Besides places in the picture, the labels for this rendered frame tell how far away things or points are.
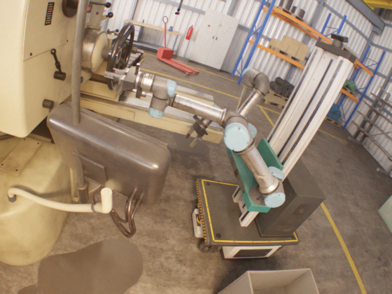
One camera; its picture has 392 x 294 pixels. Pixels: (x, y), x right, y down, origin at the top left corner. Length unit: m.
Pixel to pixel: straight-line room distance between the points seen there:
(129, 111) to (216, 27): 6.42
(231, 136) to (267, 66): 8.45
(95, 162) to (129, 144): 0.12
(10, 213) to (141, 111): 1.31
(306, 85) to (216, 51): 6.71
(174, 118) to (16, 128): 1.40
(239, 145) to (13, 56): 0.95
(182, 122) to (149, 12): 6.98
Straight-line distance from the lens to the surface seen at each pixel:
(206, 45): 8.00
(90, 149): 0.52
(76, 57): 0.47
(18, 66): 0.81
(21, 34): 0.78
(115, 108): 1.93
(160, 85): 0.97
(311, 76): 1.54
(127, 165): 0.49
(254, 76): 1.54
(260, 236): 1.84
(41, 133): 1.70
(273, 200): 1.18
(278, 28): 9.27
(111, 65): 1.01
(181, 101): 1.11
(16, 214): 1.28
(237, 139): 0.96
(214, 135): 1.99
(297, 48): 8.27
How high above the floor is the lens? 1.57
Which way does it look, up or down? 32 degrees down
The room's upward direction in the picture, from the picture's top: 22 degrees clockwise
